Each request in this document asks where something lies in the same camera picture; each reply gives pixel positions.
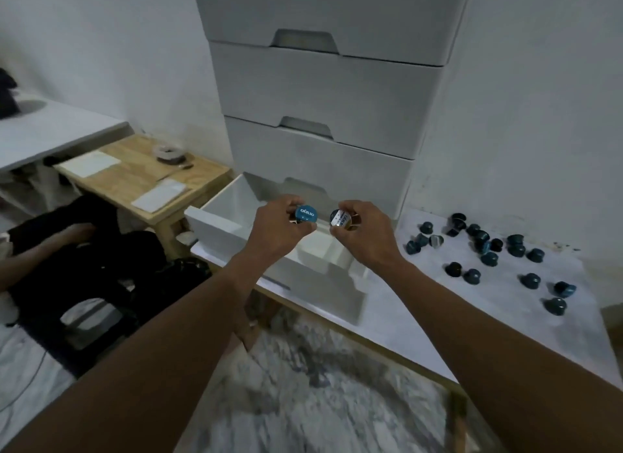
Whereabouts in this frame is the cluster of dark teal capsules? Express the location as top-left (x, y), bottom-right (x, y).
top-left (404, 212), bottom-right (578, 317)

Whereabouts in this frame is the person's right hand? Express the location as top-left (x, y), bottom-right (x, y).
top-left (330, 199), bottom-right (406, 273)

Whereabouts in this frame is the teal capsule silver lid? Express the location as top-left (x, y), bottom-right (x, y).
top-left (330, 209), bottom-right (361, 232)

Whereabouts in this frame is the white plastic sheet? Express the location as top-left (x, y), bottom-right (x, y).
top-left (69, 151), bottom-right (123, 180)
top-left (130, 177), bottom-right (189, 214)

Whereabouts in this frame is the person's left hand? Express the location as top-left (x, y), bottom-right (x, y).
top-left (245, 194), bottom-right (318, 273)

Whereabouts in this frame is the teal capsule blue lid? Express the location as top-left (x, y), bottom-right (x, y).
top-left (290, 204), bottom-right (318, 225)

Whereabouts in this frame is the white marble table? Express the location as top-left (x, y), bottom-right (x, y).
top-left (189, 206), bottom-right (623, 453)

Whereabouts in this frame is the metal spoon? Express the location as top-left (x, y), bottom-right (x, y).
top-left (160, 162), bottom-right (193, 182)

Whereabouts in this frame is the black object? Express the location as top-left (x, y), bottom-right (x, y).
top-left (0, 67), bottom-right (21, 119)

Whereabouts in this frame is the white drawer cabinet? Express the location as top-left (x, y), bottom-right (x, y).
top-left (190, 0), bottom-right (474, 223)

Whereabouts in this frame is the white desk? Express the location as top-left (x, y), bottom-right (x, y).
top-left (0, 91), bottom-right (131, 175)

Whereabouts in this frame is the person's left forearm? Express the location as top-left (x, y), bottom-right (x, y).
top-left (0, 258), bottom-right (278, 453)

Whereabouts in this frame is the black plastic bag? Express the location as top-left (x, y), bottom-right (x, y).
top-left (158, 256), bottom-right (213, 302)

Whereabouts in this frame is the brown wooden side table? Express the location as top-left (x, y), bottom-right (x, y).
top-left (52, 134), bottom-right (234, 262)

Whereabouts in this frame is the grey round dish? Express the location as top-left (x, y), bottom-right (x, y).
top-left (152, 143), bottom-right (189, 165)

